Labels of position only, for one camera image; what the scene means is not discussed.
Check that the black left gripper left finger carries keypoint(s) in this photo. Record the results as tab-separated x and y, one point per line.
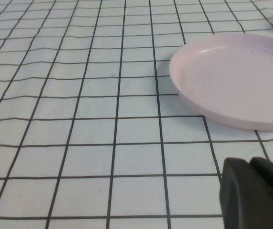
236	190

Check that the white black-grid tablecloth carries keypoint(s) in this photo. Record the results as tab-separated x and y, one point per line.
79	119

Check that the pink round plate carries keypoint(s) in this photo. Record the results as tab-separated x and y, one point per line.
234	81

